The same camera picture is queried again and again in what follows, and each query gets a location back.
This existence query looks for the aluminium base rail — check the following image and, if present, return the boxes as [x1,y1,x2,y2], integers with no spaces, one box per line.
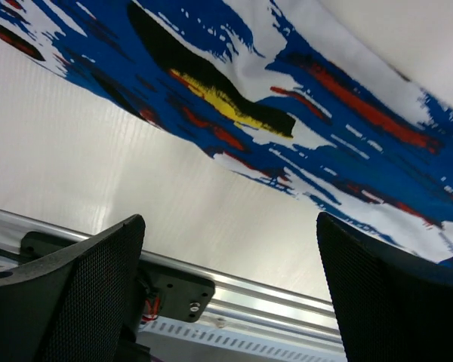
[0,210,344,351]

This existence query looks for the blue white patterned trousers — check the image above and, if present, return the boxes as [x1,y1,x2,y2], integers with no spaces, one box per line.
[0,1,453,268]

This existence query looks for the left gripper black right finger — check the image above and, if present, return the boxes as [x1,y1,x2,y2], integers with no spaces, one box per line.
[316,213,453,361]

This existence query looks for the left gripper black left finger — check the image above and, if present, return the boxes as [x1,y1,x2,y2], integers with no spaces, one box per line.
[0,215,146,361]

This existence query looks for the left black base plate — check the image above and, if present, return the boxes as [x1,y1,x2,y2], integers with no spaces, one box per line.
[20,231,216,324]

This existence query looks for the white slotted cable duct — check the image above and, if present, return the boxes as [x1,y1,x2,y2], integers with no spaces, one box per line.
[139,318,347,361]

